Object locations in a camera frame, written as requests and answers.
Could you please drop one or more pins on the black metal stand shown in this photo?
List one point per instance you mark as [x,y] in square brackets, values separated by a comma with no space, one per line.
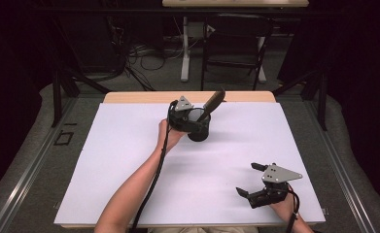
[322,103]
[57,97]

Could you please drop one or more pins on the person's right hand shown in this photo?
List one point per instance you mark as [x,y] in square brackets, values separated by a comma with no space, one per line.
[284,208]

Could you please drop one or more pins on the person's left hand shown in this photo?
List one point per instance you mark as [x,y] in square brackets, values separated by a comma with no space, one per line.
[168,134]

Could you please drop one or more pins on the black folding chair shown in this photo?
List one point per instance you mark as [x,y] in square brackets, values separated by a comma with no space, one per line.
[236,32]

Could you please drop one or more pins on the black mesh pen holder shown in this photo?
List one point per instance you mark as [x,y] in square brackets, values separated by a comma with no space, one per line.
[199,135]

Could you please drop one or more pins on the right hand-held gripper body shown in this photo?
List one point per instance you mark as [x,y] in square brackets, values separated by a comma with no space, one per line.
[276,176]

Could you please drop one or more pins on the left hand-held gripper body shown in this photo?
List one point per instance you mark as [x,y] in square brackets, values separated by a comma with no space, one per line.
[181,118]

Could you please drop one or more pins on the wooden desk with white legs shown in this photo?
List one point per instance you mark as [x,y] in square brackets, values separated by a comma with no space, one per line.
[185,64]

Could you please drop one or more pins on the white table mat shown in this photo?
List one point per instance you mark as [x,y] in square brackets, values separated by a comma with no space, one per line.
[210,168]

